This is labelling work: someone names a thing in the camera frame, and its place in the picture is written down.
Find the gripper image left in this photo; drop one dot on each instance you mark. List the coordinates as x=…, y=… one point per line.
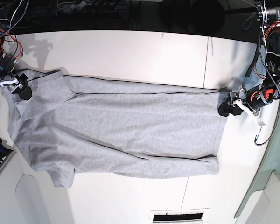
x=23, y=91

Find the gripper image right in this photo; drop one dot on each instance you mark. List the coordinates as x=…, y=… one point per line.
x=255, y=98

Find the grey t-shirt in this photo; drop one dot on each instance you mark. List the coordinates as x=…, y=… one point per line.
x=75, y=124

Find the white floor vent grille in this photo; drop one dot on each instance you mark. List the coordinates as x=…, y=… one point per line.
x=177, y=217

